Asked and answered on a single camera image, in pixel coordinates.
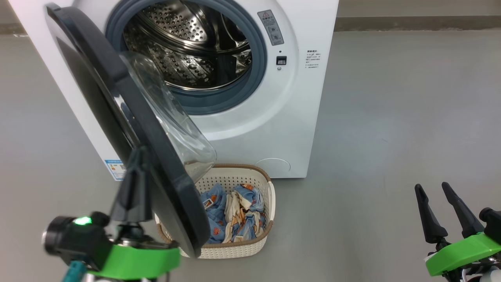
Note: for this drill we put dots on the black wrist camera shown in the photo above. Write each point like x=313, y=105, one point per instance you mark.
x=74, y=239
x=491, y=223

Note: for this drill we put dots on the black round washer door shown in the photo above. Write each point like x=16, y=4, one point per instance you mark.
x=129, y=117

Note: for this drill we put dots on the grey warning sticker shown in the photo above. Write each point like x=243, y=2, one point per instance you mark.
x=271, y=27

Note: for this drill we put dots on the cream blue patterned garment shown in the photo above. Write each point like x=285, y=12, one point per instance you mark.
x=244, y=215

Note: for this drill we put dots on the perforated steel washer drum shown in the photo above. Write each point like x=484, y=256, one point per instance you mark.
x=184, y=39

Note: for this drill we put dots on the white front-load washing machine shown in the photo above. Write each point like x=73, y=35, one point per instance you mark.
x=305, y=117

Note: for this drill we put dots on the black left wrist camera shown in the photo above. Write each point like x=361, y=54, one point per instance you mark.
x=74, y=239

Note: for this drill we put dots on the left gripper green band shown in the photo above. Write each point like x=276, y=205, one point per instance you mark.
x=137, y=260

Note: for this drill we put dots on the blue orange patterned garment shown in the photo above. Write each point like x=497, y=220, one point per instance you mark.
x=215, y=219

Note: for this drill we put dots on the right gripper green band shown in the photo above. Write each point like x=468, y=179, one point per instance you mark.
x=462, y=254

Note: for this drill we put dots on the cream perforated laundry basket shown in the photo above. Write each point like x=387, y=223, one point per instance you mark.
x=235, y=250

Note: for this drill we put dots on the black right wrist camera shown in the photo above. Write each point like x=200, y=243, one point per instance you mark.
x=491, y=223

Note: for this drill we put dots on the round white filter cover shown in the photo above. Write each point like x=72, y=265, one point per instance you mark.
x=273, y=167

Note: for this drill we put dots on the blue energy label sticker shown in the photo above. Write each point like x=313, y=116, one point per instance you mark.
x=115, y=170

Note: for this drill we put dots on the black door latch socket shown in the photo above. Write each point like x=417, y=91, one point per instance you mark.
x=281, y=60

